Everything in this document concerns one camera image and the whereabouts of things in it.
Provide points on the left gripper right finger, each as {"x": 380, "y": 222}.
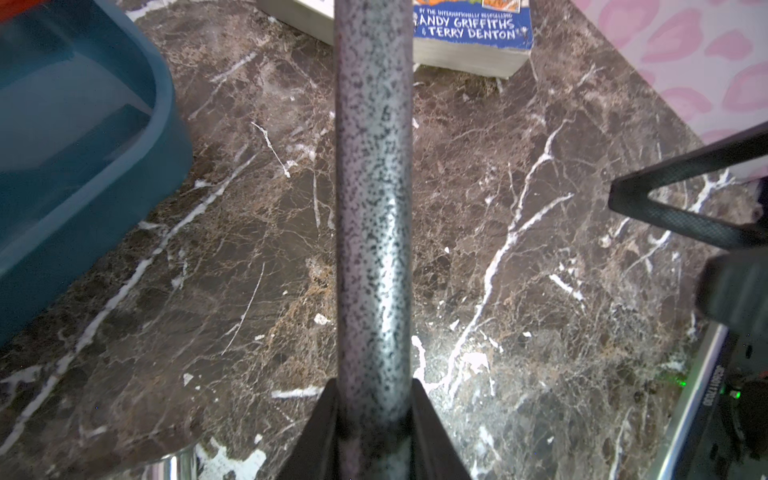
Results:
{"x": 433, "y": 454}

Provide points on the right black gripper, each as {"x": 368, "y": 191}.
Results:
{"x": 732, "y": 288}

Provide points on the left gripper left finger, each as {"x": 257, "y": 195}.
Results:
{"x": 315, "y": 455}

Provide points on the black shovel with red grip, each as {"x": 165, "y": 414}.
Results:
{"x": 374, "y": 78}

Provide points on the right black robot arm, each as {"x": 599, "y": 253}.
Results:
{"x": 718, "y": 429}

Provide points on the teal plastic storage box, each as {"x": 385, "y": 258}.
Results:
{"x": 91, "y": 142}

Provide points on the chrome tool with blue grip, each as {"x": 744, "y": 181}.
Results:
{"x": 179, "y": 465}

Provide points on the blue treehouse paperback book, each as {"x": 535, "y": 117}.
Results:
{"x": 486, "y": 38}

